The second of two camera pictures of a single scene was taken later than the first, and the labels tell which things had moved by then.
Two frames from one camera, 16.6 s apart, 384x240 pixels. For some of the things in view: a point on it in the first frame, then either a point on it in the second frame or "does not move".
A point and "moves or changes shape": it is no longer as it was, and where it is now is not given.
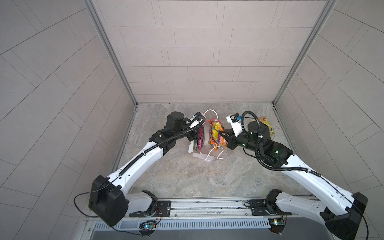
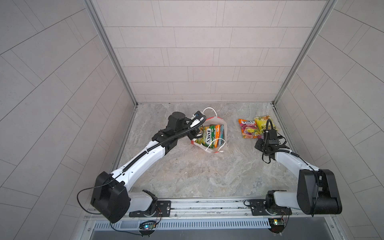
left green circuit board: (147, 225) does not move
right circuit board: (277, 224) does not move
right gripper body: (243, 140) → (261, 145)
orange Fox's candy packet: (216, 138) moves or changes shape
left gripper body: (190, 136) does not move
